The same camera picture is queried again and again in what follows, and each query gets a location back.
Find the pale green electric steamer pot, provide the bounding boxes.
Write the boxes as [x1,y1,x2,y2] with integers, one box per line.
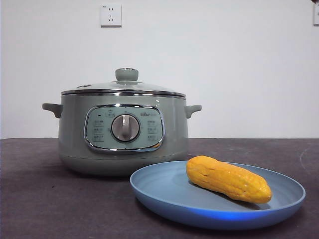
[41,94,202,177]

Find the light blue round plate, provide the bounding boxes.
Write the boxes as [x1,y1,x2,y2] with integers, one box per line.
[129,160,307,231]

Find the white wall power socket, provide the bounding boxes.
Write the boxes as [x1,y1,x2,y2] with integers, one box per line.
[100,3,123,28]

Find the yellow corn cob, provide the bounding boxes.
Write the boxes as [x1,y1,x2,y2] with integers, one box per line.
[185,155,273,205]

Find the glass lid with green knob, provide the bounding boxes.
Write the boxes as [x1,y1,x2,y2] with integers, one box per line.
[61,67,186,97]

